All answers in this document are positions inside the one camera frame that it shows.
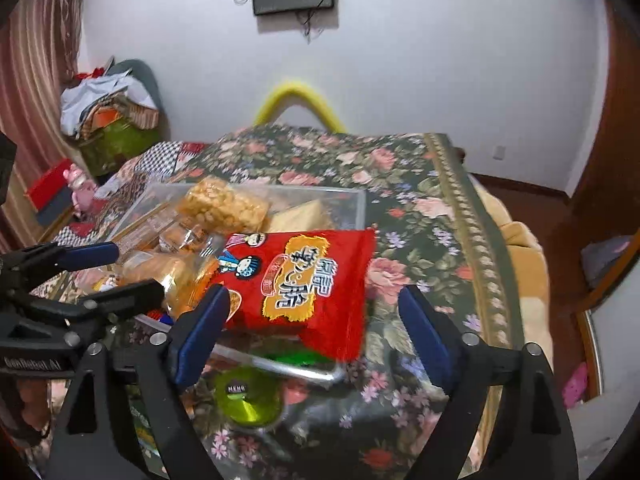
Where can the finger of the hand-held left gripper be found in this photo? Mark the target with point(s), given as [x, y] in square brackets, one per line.
[120, 296]
[85, 256]

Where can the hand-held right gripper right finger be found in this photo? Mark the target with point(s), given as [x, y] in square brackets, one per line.
[425, 337]

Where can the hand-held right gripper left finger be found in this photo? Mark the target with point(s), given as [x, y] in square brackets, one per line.
[200, 337]

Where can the blue snack packet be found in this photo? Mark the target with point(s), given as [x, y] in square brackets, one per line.
[160, 317]

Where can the red snack bag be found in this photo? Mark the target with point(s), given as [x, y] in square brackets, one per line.
[310, 290]

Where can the clear bag of orange snacks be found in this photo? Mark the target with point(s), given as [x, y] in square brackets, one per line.
[220, 205]

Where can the clear plastic container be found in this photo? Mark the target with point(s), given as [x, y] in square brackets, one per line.
[350, 210]

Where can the yellow cracker pack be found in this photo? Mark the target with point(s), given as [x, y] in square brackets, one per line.
[305, 215]

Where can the person's left hand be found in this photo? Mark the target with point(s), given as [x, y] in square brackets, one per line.
[30, 405]

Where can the clear bag of pastries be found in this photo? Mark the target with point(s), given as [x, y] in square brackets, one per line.
[160, 272]

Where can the pink plush toy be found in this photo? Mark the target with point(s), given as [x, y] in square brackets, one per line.
[82, 190]

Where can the red box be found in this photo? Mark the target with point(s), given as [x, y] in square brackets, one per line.
[47, 180]

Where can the green round disc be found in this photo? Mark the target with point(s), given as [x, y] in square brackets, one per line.
[250, 410]

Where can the green-edged clear snack bag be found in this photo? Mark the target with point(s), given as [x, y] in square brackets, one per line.
[295, 358]

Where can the green bag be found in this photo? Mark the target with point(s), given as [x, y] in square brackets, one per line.
[120, 145]

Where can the beige blanket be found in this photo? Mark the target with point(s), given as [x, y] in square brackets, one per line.
[520, 240]

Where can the pink slipper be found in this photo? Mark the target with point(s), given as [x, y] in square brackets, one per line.
[575, 385]

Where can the pile of clothes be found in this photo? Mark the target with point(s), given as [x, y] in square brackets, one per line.
[100, 95]

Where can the striped curtain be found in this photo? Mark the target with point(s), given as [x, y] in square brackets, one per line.
[35, 85]

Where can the grey cloth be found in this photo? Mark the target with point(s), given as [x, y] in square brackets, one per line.
[607, 255]

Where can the brown wooden door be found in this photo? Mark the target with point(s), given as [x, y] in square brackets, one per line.
[615, 160]

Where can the yellow padded tube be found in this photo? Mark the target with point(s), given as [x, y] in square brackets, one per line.
[295, 87]

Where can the white wall socket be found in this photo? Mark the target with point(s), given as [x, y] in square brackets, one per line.
[499, 153]

